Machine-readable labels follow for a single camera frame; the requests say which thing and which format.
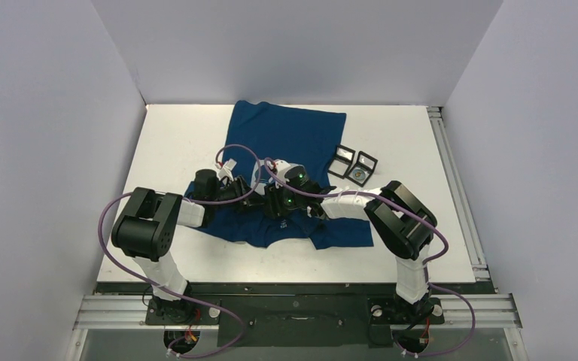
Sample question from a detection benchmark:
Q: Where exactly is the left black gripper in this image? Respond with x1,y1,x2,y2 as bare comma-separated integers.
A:
210,176,266,214

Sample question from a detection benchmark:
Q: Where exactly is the blue cartoon print t-shirt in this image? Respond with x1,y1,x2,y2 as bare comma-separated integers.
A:
201,101,373,250

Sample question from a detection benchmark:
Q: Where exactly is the round blue pin badge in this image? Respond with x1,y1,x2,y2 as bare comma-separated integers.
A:
351,168,367,183

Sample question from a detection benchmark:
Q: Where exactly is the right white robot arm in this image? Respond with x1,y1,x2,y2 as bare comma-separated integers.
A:
263,165,437,322

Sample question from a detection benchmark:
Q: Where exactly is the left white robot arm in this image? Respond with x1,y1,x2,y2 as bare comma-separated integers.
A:
111,169,264,323

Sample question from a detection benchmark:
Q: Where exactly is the left black display box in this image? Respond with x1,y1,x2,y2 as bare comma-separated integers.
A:
327,144,356,179

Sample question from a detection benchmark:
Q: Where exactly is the black display box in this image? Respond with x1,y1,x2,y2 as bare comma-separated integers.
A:
327,144,356,179
345,151,378,187

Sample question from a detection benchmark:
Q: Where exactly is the right black display box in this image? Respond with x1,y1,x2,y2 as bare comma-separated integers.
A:
345,151,378,187

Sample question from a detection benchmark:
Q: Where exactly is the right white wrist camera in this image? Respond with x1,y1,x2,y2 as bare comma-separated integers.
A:
266,159,299,183

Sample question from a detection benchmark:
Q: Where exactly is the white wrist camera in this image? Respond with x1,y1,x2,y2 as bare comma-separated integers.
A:
216,159,237,181
266,159,299,183

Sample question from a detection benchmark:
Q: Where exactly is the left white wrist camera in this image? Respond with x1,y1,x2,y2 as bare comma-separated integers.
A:
216,159,237,181

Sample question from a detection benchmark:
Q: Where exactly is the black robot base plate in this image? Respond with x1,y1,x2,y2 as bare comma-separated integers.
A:
77,283,492,354

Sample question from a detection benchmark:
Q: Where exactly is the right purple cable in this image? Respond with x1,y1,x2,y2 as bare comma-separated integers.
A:
263,157,477,359

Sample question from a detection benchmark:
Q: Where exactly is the aluminium frame rail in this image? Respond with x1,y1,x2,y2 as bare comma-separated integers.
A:
427,106,491,282

